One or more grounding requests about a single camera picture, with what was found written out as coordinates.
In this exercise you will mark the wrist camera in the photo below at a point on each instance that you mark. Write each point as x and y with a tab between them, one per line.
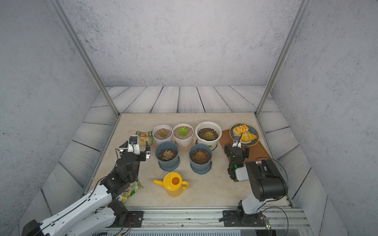
237	142
133	145

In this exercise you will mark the blue pot red succulent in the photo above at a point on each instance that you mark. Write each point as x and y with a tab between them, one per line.
200	159

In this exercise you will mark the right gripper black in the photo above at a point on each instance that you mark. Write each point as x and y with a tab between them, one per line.
229	150

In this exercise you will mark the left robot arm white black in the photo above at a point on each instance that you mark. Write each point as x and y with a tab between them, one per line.
102	206

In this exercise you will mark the brown tray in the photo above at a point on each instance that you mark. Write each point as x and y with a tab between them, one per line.
257	151

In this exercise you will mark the green yellow candy bag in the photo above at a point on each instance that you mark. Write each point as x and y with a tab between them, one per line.
131	190

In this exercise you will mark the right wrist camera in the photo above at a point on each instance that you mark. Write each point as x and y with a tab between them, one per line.
237	142

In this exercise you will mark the yellow bread roll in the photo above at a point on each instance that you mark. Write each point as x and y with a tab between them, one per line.
248	137
239	129

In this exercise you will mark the front aluminium rail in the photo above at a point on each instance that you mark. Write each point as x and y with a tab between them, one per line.
207	218

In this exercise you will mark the yellow bread roll upper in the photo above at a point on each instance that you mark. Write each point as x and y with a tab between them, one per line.
239	129

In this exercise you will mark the yellow watering can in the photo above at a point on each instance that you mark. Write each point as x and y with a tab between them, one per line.
173	184

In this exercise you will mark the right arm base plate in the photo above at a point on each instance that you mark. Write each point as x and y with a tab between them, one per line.
233	218

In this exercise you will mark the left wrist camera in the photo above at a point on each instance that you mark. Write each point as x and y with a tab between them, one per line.
133	145

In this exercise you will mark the yellow bread roll lower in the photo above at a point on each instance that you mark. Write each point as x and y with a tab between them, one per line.
248	137

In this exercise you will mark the aluminium frame post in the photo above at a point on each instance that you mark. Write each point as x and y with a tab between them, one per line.
283	54
67	26

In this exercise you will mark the white pot bright green succulent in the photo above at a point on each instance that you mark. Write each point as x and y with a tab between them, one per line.
183	135

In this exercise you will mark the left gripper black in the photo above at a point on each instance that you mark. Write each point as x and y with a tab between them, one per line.
142	156

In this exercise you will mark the blue patterned plate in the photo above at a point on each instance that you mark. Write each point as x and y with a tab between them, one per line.
251	130

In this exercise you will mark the left aluminium frame post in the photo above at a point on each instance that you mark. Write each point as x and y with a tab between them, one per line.
67	26

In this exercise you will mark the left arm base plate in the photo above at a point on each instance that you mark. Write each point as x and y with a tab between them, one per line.
131	219

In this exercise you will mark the green orange snack packet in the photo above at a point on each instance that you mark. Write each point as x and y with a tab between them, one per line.
145	138

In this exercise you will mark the large white round pot succulent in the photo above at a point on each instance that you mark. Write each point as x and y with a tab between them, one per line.
208	133

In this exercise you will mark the right aluminium frame post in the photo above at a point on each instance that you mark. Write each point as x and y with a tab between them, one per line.
283	54

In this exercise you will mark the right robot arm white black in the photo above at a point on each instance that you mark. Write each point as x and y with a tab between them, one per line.
267	185

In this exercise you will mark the small white pot pink-green succulent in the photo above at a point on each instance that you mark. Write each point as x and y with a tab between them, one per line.
162	133

